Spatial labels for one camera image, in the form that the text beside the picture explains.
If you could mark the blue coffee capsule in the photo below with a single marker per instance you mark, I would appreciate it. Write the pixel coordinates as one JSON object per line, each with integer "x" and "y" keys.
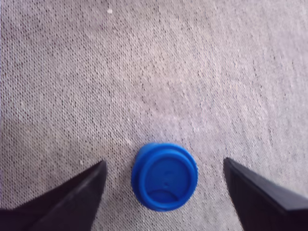
{"x": 166, "y": 178}

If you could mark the grey tablecloth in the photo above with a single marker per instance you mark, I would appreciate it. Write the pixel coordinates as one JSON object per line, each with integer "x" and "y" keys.
{"x": 144, "y": 72}

